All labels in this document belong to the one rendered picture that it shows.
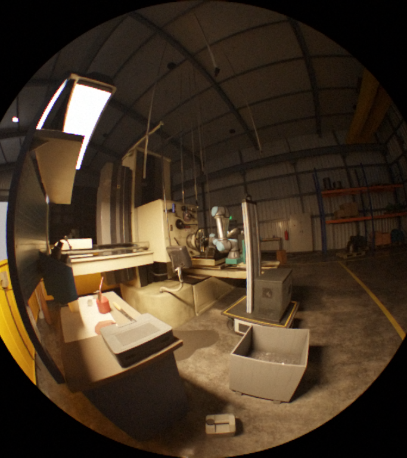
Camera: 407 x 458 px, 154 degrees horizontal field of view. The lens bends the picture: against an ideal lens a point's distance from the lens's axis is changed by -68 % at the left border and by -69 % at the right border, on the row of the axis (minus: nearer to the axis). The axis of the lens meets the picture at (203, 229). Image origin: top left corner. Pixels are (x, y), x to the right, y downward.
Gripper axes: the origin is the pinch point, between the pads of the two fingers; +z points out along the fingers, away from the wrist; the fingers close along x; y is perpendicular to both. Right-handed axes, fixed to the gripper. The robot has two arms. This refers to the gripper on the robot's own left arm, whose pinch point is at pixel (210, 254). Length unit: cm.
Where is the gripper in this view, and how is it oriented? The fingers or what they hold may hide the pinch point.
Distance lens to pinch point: 216.1
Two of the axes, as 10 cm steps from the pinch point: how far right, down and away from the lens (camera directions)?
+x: -7.6, 1.6, -6.2
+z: -0.9, 9.3, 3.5
